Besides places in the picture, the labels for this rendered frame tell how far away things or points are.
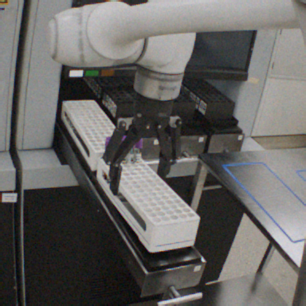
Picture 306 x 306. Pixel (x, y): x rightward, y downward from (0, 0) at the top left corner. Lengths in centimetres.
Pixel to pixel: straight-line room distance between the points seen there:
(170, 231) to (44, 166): 51
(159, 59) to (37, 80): 49
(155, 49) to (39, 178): 60
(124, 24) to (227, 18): 16
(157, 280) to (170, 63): 41
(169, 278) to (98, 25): 50
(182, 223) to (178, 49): 32
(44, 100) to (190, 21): 71
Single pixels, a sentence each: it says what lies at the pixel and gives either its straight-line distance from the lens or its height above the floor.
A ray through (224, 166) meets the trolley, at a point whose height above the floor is 82.
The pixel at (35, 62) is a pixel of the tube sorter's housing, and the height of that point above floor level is 101.
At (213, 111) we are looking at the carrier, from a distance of 152.
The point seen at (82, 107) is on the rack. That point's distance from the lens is 134.
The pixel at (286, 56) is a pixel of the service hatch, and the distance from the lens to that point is 324.
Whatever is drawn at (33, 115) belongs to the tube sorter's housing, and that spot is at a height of 85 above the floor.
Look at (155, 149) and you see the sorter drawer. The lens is 138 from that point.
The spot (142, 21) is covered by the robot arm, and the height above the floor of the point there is 126.
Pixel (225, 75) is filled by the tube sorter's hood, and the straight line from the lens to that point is 147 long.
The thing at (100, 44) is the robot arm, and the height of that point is 120.
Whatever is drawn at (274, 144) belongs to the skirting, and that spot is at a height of 2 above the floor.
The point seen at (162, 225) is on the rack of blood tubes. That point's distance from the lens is 86.
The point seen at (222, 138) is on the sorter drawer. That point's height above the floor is 79.
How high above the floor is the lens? 140
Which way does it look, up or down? 28 degrees down
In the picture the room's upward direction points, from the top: 12 degrees clockwise
